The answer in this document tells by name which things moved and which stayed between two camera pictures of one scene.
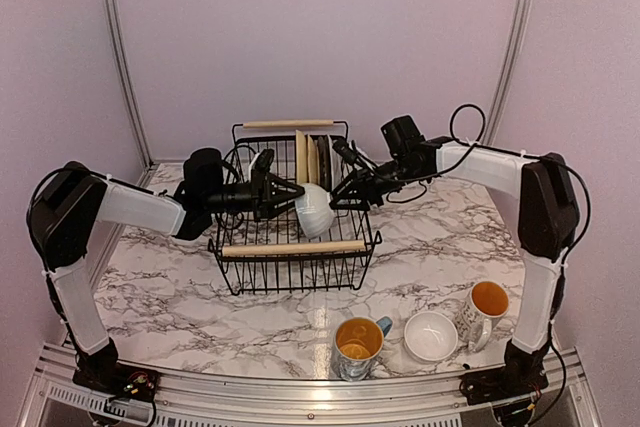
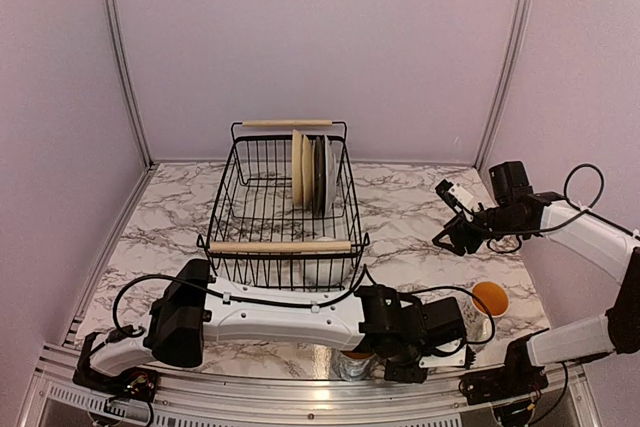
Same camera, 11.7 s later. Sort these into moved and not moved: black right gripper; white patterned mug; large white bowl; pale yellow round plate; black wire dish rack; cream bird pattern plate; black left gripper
Moved: large white bowl; cream bird pattern plate; black left gripper; black right gripper
Not moved: black wire dish rack; white patterned mug; pale yellow round plate
